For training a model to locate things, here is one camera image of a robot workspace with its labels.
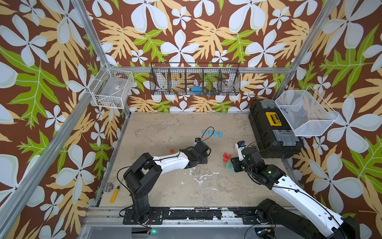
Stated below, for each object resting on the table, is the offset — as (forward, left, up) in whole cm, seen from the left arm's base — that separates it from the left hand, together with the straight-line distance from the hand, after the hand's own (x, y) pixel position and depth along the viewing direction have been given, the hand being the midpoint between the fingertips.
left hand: (205, 155), depth 91 cm
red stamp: (+2, -13, -3) cm, 14 cm away
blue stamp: (+21, -1, -5) cm, 22 cm away
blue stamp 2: (+19, -5, -2) cm, 20 cm away
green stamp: (-15, -11, +14) cm, 23 cm away
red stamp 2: (+1, -16, -3) cm, 16 cm away
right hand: (-6, -14, +8) cm, 17 cm away
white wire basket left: (+29, +57, +29) cm, 70 cm away
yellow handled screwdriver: (-22, +51, -4) cm, 55 cm away
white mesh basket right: (+15, -56, +23) cm, 62 cm away
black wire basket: (+43, +4, +26) cm, 50 cm away
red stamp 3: (-2, -13, -4) cm, 14 cm away
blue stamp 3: (+19, -9, -3) cm, 21 cm away
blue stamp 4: (+18, -12, -3) cm, 22 cm away
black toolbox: (+7, -39, +12) cm, 42 cm away
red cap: (+4, +21, -2) cm, 22 cm away
